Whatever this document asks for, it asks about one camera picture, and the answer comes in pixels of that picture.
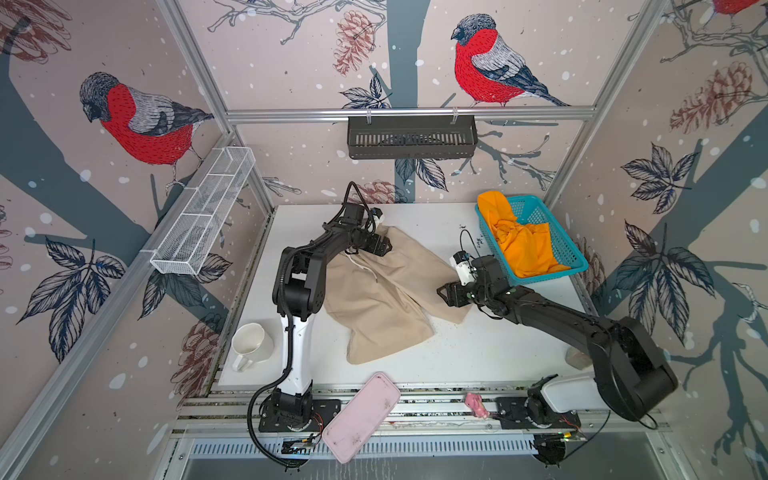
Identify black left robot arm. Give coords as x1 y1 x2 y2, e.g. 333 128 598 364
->
266 202 392 424

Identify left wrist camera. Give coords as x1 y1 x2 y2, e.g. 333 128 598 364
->
341 203 383 232

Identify pink flat case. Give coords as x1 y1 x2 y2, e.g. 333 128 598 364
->
322 372 401 464

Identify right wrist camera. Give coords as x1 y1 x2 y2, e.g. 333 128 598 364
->
449 250 477 286

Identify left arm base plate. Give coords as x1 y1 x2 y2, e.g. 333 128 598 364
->
258 393 342 433

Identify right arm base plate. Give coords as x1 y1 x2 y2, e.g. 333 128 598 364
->
494 396 581 430

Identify teal plastic basket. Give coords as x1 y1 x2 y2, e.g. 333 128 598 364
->
475 194 587 286

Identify white wire mesh shelf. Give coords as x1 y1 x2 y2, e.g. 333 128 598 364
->
150 146 255 275

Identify aluminium horizontal frame bar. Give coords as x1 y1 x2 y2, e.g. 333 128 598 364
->
226 106 597 125

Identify small pink crumpled object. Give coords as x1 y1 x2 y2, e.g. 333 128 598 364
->
464 392 490 419

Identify black hanging wire basket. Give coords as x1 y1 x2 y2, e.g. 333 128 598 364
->
347 115 478 160

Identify black corrugated cable conduit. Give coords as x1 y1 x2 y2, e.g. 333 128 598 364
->
245 181 373 469

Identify beige drawstring shorts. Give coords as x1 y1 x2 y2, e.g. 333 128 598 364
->
324 226 471 365

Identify white mug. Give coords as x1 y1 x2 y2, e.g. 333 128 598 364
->
231 323 274 372

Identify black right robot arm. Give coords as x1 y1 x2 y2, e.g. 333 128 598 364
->
436 251 678 424

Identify glass jar brown contents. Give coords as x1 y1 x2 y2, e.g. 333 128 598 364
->
565 347 593 371

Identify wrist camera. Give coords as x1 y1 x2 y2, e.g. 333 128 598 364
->
341 203 383 232
449 250 477 286

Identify orange shorts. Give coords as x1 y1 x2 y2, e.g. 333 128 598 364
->
477 191 569 278

